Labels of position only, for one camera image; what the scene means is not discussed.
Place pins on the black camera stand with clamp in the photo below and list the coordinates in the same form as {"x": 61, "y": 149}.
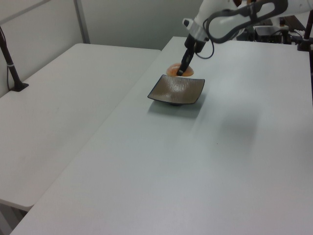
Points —
{"x": 306, "y": 34}

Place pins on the black electronics box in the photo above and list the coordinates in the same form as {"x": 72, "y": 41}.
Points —
{"x": 269, "y": 33}

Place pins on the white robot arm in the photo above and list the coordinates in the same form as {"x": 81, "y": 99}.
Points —
{"x": 244, "y": 19}

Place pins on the dark camera pole with foot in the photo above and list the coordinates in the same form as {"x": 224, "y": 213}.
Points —
{"x": 9, "y": 61}

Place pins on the orange sugared bread loaf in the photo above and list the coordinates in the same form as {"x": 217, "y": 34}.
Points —
{"x": 173, "y": 69}

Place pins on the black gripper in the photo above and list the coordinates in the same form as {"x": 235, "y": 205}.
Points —
{"x": 195, "y": 42}

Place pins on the white side table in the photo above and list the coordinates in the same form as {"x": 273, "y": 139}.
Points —
{"x": 61, "y": 110}

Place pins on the square brown ceramic plate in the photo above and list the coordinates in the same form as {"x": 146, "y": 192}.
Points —
{"x": 176, "y": 90}

